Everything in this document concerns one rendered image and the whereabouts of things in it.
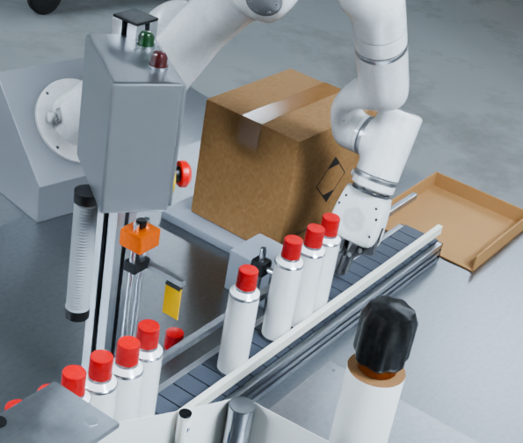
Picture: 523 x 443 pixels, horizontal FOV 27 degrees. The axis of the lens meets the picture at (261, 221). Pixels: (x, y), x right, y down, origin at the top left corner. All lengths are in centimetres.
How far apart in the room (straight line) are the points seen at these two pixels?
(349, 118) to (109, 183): 71
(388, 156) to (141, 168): 69
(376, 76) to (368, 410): 57
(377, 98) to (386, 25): 17
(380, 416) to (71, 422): 51
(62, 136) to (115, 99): 94
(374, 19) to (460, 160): 321
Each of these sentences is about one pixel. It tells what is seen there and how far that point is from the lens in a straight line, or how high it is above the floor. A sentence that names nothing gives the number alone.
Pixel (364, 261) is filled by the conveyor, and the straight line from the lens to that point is 225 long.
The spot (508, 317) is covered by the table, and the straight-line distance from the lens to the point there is 229.
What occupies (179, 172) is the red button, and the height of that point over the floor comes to 133.
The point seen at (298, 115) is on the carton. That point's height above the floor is 112.
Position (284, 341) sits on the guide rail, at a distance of 191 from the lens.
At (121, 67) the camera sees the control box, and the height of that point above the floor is 148.
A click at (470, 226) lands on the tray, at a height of 83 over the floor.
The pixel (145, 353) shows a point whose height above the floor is 105.
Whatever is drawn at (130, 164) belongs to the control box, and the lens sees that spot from 143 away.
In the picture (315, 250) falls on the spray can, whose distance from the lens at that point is 192.
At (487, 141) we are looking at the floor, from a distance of 521.
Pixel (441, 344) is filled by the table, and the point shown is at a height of 83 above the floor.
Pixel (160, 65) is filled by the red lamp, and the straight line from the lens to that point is 142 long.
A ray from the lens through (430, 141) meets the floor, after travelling 506.
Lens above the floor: 202
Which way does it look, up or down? 29 degrees down
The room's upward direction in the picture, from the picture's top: 10 degrees clockwise
